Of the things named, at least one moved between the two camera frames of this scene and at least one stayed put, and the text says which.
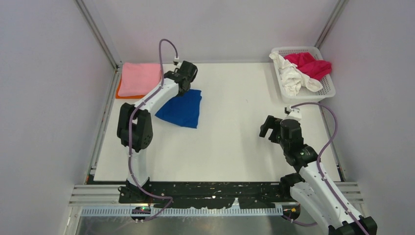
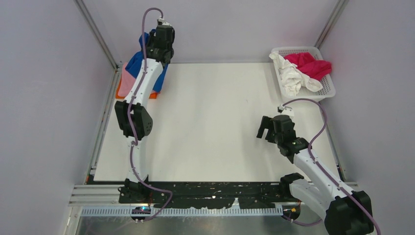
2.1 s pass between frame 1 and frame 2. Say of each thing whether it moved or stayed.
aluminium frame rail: stayed
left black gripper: moved
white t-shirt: stayed
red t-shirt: stayed
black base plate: stayed
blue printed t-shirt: moved
